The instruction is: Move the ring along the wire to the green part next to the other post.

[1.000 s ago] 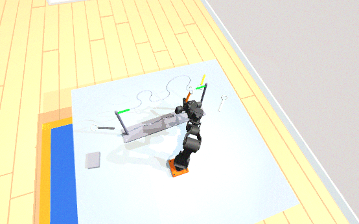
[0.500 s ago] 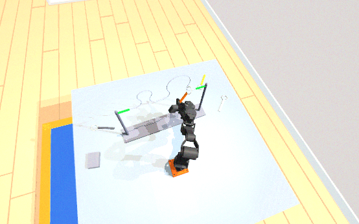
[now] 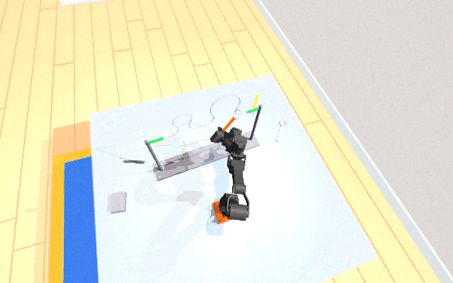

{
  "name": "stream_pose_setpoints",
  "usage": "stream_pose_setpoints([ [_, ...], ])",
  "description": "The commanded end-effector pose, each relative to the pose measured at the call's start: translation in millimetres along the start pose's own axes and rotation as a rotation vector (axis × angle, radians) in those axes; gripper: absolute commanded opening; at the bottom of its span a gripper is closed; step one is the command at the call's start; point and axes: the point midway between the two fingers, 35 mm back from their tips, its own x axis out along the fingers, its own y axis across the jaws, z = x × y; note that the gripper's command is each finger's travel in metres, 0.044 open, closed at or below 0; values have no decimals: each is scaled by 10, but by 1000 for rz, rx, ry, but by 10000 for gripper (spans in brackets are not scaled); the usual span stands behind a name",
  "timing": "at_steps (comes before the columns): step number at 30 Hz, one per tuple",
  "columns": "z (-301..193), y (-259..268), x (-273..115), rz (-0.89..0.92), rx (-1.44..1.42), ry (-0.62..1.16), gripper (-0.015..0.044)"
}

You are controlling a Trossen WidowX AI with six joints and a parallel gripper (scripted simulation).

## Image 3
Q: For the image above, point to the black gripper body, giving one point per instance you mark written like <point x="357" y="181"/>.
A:
<point x="219" y="136"/>

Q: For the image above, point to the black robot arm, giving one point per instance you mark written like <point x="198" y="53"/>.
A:
<point x="229" y="203"/>

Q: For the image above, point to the orange handle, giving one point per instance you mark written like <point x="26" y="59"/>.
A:
<point x="231" y="121"/>

